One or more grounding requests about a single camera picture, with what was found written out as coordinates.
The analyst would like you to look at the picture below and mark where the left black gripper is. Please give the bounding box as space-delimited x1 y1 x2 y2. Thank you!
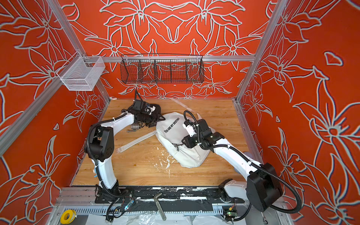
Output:
140 112 166 127

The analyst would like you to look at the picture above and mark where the white backpack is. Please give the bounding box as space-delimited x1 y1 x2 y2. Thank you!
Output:
116 112 210 168

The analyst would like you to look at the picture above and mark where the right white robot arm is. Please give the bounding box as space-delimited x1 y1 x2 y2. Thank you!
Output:
182 110 302 214

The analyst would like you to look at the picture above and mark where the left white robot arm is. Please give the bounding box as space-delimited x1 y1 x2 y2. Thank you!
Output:
84 91 165 198

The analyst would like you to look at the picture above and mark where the silver wrench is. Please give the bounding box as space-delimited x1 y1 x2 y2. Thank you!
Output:
261 212 269 225

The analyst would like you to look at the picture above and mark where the yellow tape roll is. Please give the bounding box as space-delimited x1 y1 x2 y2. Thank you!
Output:
60 210 77 225

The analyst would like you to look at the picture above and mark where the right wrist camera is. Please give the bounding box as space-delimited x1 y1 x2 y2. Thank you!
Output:
183 120 197 137

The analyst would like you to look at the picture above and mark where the black wire wall basket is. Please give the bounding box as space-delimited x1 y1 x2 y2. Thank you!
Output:
120 54 205 84

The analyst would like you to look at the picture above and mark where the white wire wall basket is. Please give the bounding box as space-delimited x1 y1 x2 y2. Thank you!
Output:
56 52 105 92

